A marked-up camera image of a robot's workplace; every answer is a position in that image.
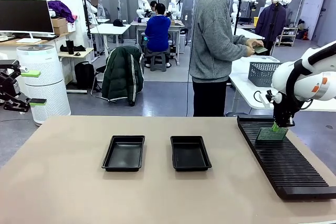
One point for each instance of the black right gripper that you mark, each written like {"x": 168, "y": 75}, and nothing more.
{"x": 283, "y": 112}

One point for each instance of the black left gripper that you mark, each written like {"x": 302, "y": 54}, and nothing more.
{"x": 8, "y": 87}

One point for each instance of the green circuit board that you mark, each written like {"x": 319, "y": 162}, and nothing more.
{"x": 261, "y": 50}
{"x": 270, "y": 134}

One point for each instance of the black plastic ESD tray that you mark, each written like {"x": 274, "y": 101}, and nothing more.
{"x": 123, "y": 155}
{"x": 190, "y": 155}

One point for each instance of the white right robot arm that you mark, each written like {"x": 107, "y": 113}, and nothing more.
{"x": 309, "y": 82}

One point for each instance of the person's right hand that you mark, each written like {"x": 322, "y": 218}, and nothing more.
{"x": 249, "y": 51}

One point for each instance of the person's left hand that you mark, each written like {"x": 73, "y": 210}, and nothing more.
{"x": 256, "y": 42}

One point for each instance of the white cylindrical air purifier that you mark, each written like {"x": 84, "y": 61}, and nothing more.
{"x": 44, "y": 64}

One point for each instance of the black slotted board rack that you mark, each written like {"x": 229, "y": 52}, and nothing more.
{"x": 283, "y": 166}

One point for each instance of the white monitor stand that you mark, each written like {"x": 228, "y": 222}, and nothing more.
{"x": 29, "y": 41}

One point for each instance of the black backpack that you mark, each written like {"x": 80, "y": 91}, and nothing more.
{"x": 84, "y": 74}

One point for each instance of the black tumbler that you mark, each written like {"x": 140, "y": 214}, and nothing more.
{"x": 70, "y": 48}

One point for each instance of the grey plastic mesh basket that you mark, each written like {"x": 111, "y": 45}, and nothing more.
{"x": 262, "y": 74}

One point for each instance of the light wood side table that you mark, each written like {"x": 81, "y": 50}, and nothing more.
{"x": 81, "y": 53}

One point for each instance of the black cloth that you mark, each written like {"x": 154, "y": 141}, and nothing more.
{"x": 78, "y": 48}

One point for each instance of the white work table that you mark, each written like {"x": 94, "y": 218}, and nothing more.
{"x": 241, "y": 82}

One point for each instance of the cardboard box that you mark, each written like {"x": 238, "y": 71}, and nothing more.
{"x": 59, "y": 22}
{"x": 61, "y": 30}

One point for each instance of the black computer monitor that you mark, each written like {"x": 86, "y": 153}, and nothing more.
{"x": 26, "y": 15}

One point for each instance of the purple cloth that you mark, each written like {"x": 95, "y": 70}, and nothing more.
{"x": 61, "y": 9}

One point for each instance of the dark green puffer jacket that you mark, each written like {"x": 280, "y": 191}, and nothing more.
{"x": 118, "y": 77}

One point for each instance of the white storage shelf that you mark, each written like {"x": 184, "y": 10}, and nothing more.
{"x": 287, "y": 32}

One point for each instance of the white desk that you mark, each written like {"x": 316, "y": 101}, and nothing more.
{"x": 110, "y": 28}
{"x": 246, "y": 33}

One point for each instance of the person in grey jacket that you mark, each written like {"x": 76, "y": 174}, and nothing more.
{"x": 99, "y": 10}

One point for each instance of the person in dark coat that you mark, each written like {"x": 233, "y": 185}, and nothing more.
{"x": 270, "y": 22}

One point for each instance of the black cap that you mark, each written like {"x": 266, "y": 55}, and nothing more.
{"x": 118, "y": 23}

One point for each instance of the yellow bin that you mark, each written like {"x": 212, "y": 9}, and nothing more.
{"x": 256, "y": 20}

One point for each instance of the person in grey sweater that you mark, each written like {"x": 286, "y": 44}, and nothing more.
{"x": 210, "y": 37}

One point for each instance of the grey plastic stool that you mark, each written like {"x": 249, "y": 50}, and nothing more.
{"x": 158, "y": 64}

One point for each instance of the person in blue sweater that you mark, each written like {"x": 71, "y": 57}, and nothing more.
{"x": 157, "y": 32}

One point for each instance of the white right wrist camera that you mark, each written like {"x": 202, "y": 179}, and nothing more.
{"x": 276, "y": 98}

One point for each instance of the metal frame chair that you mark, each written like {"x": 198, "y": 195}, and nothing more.
{"x": 101, "y": 69}

